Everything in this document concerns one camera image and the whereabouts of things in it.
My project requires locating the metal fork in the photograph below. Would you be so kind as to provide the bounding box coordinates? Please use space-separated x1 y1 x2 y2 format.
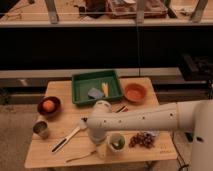
65 151 97 163

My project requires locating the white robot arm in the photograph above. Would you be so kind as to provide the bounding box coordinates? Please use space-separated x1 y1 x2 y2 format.
87 100 213 171

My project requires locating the white cup with greens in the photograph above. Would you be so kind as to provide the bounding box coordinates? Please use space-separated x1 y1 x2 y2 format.
107 133 126 153

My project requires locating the metal cup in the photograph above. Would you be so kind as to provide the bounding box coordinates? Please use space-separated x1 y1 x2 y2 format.
33 121 49 139

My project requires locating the bunch of grapes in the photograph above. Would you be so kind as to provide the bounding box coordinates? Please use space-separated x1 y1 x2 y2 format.
129 132 155 148

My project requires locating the wooden table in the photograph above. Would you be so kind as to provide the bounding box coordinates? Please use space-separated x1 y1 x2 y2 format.
25 81 177 168

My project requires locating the clear plastic bag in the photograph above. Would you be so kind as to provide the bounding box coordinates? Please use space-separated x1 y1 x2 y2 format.
147 131 160 137

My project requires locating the blue-grey sponge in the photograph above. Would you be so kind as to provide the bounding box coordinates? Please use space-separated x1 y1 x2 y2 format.
88 88 104 99

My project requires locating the green plastic tray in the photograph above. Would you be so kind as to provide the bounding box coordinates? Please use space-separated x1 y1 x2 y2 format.
72 70 123 106

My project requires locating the yellow corn piece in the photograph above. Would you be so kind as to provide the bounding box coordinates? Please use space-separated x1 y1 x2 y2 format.
102 82 109 97

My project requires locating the orange bowl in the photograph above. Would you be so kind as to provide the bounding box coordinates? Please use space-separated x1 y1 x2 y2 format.
124 83 147 103

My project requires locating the dark red bowl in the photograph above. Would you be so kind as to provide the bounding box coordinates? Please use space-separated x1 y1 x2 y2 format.
37 96 61 118

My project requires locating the orange fruit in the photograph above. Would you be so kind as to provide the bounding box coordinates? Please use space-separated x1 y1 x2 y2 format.
43 100 55 112

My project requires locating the black-handled knife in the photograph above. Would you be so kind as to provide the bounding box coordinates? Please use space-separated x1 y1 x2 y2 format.
116 106 128 113

